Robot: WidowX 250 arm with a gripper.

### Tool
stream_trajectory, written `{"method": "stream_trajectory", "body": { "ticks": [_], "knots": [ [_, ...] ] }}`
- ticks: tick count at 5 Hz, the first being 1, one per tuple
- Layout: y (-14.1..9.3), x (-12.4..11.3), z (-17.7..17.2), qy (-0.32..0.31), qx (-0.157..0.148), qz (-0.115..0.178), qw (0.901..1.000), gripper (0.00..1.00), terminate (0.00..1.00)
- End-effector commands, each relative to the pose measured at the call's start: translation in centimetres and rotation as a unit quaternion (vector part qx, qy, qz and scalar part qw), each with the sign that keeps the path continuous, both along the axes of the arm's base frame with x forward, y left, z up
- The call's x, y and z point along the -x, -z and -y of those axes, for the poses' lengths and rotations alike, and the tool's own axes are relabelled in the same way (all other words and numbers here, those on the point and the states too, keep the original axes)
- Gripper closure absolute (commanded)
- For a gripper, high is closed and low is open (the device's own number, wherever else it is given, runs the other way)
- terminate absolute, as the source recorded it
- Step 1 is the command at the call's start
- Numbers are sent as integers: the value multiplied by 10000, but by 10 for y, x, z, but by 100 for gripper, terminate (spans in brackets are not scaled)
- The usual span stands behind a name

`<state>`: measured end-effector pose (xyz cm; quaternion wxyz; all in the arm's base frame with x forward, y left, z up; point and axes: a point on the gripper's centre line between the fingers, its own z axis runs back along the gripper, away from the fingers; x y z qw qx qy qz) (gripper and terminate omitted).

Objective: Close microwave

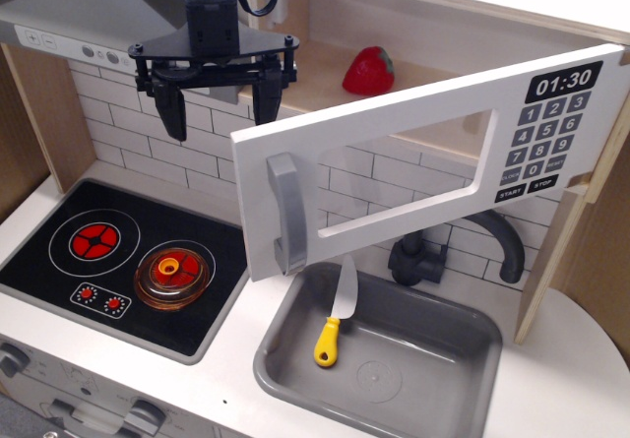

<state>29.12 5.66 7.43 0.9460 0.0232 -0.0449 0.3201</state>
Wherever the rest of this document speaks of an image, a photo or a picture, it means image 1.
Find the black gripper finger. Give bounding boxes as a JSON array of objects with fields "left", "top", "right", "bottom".
[
  {"left": 252, "top": 58, "right": 283, "bottom": 125},
  {"left": 152, "top": 79, "right": 187, "bottom": 142}
]

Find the dark grey faucet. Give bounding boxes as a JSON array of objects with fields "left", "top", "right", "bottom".
[{"left": 388, "top": 210, "right": 526, "bottom": 286}]

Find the red toy strawberry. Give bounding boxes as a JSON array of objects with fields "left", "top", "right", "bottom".
[{"left": 342, "top": 46, "right": 395, "bottom": 96}]

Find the black toy stovetop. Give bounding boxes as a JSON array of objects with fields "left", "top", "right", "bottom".
[{"left": 1, "top": 179, "right": 247, "bottom": 365}]

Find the grey sink basin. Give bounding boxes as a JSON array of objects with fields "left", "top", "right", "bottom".
[{"left": 253, "top": 263, "right": 502, "bottom": 437}]

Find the wooden microwave cabinet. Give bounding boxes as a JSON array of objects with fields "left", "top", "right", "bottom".
[{"left": 254, "top": 0, "right": 629, "bottom": 342}]

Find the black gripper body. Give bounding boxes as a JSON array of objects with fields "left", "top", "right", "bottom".
[{"left": 128, "top": 13, "right": 299, "bottom": 94}]

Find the grey oven knob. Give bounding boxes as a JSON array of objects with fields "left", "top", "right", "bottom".
[
  {"left": 123, "top": 400, "right": 166, "bottom": 437},
  {"left": 0, "top": 343, "right": 31, "bottom": 378}
]

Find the grey oven knob left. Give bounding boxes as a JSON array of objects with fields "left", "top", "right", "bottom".
[{"left": 0, "top": 343, "right": 31, "bottom": 378}]

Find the orange transparent pot lid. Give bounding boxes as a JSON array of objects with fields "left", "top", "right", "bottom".
[{"left": 134, "top": 247, "right": 214, "bottom": 311}]

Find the grey oven door handle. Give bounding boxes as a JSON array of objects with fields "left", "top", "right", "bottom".
[{"left": 48, "top": 400, "right": 141, "bottom": 438}]

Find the yellow handled toy knife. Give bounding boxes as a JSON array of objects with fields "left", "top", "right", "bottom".
[{"left": 314, "top": 254, "right": 358, "bottom": 368}]

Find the grey oven knob right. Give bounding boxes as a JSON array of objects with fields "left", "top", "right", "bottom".
[{"left": 123, "top": 400, "right": 166, "bottom": 437}]

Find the grey range hood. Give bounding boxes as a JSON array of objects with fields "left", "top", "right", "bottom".
[{"left": 1, "top": 0, "right": 186, "bottom": 85}]

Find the white microwave door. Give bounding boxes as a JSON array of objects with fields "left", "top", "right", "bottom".
[{"left": 231, "top": 44, "right": 629, "bottom": 281}]

